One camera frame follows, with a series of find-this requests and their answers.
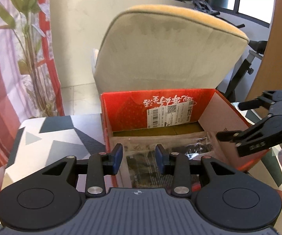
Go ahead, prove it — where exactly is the beige upholstered chair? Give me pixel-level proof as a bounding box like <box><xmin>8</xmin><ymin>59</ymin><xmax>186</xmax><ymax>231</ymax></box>
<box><xmin>93</xmin><ymin>4</ymin><xmax>249</xmax><ymax>93</ymax></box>

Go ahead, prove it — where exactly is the wooden board panel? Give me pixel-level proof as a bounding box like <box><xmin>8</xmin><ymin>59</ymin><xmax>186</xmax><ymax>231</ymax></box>
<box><xmin>246</xmin><ymin>0</ymin><xmax>282</xmax><ymax>101</ymax></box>

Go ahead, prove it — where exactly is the clear plastic packaging bag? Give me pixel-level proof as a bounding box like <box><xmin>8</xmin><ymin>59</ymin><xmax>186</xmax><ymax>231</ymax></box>
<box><xmin>110</xmin><ymin>132</ymin><xmax>222</xmax><ymax>189</ymax></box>

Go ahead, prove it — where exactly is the red strawberry cardboard box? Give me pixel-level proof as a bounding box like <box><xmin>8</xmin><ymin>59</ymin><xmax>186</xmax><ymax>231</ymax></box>
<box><xmin>100</xmin><ymin>88</ymin><xmax>271</xmax><ymax>193</ymax></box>

